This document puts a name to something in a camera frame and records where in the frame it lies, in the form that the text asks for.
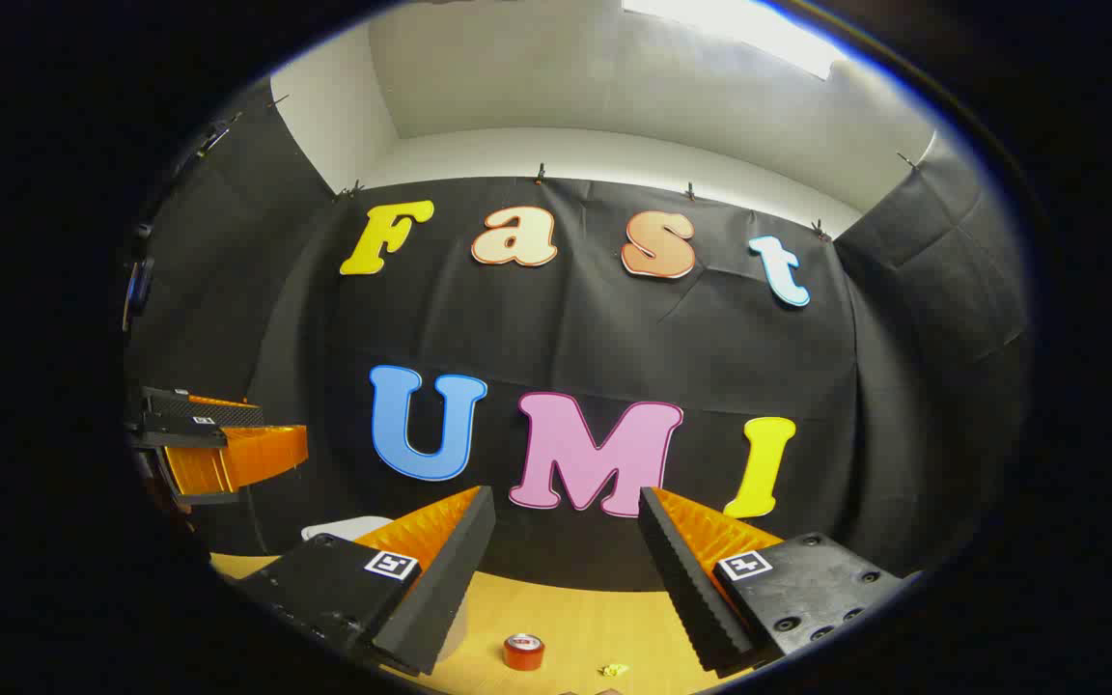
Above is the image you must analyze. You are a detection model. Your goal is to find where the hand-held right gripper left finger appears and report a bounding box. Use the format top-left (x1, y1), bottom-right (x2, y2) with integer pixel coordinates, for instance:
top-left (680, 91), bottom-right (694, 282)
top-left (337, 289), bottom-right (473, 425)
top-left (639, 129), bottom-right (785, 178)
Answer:
top-left (233, 486), bottom-right (497, 677)

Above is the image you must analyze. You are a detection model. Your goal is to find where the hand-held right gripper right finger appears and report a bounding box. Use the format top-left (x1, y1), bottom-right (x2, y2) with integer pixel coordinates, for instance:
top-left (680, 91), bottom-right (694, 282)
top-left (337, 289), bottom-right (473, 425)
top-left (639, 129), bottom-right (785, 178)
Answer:
top-left (638, 486), bottom-right (904, 677)

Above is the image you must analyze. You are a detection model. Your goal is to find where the red pop can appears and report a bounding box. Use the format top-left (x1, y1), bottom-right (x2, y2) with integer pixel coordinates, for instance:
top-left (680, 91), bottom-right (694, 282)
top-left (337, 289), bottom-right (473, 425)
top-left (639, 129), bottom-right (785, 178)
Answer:
top-left (503, 633), bottom-right (546, 672)

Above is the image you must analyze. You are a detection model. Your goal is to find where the grey desktop garbage bin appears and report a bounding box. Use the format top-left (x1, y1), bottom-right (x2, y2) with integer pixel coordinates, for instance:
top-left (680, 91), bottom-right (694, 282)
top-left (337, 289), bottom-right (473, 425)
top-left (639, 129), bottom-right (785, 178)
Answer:
top-left (301, 516), bottom-right (470, 665)

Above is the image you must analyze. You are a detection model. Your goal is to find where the wooden desktop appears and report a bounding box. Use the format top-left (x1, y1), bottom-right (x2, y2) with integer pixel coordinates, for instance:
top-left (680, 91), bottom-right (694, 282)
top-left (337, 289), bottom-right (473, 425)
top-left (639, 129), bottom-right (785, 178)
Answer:
top-left (210, 552), bottom-right (760, 695)

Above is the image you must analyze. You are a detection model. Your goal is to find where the black backdrop cloth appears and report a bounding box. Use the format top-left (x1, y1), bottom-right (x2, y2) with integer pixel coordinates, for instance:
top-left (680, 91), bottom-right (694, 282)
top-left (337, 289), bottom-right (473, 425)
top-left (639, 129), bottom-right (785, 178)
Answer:
top-left (122, 82), bottom-right (1035, 592)

